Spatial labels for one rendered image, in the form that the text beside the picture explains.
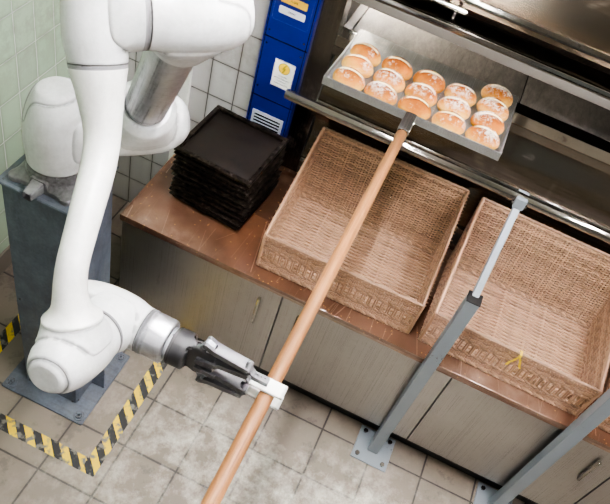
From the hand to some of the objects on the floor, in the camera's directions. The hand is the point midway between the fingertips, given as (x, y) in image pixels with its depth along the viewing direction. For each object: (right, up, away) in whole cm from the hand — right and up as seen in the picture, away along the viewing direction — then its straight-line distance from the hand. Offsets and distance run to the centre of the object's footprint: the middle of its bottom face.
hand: (266, 390), depth 133 cm
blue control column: (+12, +86, +240) cm, 256 cm away
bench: (+52, -32, +150) cm, 162 cm away
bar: (+28, -38, +138) cm, 146 cm away
